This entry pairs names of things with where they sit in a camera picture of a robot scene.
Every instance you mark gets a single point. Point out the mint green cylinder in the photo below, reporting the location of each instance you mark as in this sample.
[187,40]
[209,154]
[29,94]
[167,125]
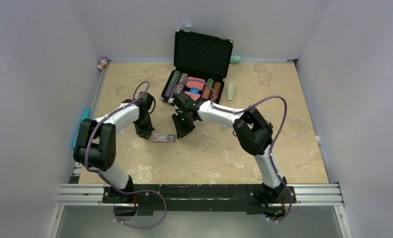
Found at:
[235,59]

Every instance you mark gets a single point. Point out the blue dealer button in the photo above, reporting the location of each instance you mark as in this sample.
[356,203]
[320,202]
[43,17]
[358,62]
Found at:
[194,91]

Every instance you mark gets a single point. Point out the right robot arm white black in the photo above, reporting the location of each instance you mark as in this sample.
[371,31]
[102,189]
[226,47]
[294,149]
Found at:
[254,133]

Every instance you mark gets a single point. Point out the green stapler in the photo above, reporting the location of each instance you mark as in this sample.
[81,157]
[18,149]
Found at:
[230,92]

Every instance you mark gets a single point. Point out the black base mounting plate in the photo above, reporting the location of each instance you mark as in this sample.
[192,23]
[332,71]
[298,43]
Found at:
[252,199]

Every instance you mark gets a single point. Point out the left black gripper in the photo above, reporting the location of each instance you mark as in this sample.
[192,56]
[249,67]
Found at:
[147,131]

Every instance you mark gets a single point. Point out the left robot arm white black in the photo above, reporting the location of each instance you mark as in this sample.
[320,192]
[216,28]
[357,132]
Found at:
[95,146]

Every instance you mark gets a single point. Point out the black poker chip case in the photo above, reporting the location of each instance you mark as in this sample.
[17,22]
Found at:
[201,56]

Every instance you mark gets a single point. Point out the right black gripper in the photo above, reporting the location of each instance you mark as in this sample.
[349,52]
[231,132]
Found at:
[182,131]

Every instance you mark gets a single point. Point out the teal cylinder tool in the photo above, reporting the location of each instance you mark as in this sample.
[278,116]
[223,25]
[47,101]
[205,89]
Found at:
[85,115]

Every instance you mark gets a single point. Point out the red white staple box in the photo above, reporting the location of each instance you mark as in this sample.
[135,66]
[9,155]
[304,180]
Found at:
[164,138]

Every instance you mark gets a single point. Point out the pink card deck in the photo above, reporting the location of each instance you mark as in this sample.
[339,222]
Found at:
[194,82]

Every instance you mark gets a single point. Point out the aluminium frame rail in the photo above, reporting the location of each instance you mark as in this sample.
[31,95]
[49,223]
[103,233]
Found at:
[212,155]

